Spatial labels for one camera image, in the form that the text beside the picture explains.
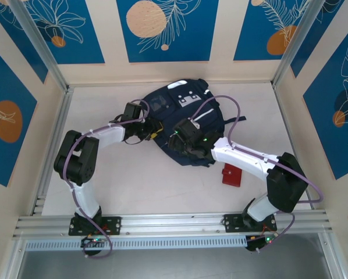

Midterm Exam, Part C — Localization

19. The aluminium right corner post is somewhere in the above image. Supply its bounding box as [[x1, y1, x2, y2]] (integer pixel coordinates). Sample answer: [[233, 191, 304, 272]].
[[272, 0, 329, 88]]

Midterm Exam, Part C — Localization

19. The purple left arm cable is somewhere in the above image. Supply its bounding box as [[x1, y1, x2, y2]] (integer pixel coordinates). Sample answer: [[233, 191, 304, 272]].
[[62, 98, 151, 259]]

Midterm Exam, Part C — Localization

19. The navy blue backpack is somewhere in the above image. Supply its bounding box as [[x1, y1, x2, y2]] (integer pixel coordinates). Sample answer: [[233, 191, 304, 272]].
[[139, 78, 247, 169]]

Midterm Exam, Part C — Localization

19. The red wallet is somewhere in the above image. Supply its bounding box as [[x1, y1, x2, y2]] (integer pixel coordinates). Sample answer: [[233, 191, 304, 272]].
[[222, 162, 243, 187]]

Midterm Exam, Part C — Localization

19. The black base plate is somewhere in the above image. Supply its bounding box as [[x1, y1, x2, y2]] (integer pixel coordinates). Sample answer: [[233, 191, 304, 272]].
[[223, 213, 278, 233], [68, 215, 123, 236]]

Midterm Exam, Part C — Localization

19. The left controller board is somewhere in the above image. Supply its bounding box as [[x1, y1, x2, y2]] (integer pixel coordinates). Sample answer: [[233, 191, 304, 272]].
[[80, 235, 108, 249]]

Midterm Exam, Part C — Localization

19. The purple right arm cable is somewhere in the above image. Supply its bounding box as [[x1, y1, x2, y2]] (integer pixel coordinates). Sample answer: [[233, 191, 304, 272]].
[[191, 94, 325, 253]]

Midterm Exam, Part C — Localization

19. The controller board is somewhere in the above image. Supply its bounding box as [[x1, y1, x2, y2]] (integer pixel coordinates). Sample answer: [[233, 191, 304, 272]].
[[80, 235, 108, 249], [245, 234, 280, 253]]

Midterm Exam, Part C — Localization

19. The aluminium right side rail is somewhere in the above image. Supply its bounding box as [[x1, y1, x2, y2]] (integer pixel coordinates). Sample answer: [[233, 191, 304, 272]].
[[271, 83, 317, 210]]

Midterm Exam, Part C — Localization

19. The aluminium left corner post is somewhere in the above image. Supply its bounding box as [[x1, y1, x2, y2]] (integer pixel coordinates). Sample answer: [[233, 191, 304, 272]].
[[8, 0, 69, 93]]

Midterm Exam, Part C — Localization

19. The aluminium front rail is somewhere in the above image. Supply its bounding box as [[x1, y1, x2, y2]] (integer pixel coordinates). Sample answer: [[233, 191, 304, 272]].
[[12, 210, 335, 239]]

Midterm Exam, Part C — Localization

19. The grey metal sheet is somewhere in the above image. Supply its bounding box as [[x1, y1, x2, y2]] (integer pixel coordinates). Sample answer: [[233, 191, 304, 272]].
[[15, 250, 339, 279]]

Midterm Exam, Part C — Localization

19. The aluminium left side rail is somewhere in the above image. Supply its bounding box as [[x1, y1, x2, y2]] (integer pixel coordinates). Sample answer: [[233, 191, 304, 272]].
[[31, 87, 74, 216]]

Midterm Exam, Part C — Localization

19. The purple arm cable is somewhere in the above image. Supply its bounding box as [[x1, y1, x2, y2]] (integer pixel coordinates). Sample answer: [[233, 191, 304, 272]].
[[191, 94, 325, 253], [62, 98, 151, 259]]

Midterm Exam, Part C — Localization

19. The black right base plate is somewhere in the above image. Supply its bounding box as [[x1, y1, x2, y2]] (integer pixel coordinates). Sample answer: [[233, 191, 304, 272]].
[[223, 213, 278, 233]]

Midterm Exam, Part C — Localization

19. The aluminium rail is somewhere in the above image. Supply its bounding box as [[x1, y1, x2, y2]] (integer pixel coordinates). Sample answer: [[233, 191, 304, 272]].
[[12, 210, 335, 239], [271, 83, 317, 210], [31, 87, 74, 216]]

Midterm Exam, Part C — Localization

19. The grey slotted cable duct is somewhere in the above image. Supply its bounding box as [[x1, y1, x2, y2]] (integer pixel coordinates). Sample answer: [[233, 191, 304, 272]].
[[24, 235, 249, 251]]

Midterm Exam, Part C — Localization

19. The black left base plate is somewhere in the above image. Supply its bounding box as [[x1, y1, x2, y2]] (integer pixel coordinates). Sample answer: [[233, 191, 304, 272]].
[[68, 215, 123, 236]]

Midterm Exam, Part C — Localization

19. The aluminium corner post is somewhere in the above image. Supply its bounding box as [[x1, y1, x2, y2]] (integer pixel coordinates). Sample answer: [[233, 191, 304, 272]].
[[272, 0, 329, 88], [8, 0, 69, 93]]

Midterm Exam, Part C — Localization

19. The right controller board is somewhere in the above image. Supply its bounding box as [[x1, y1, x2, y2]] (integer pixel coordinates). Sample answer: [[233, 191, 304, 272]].
[[245, 234, 280, 253]]

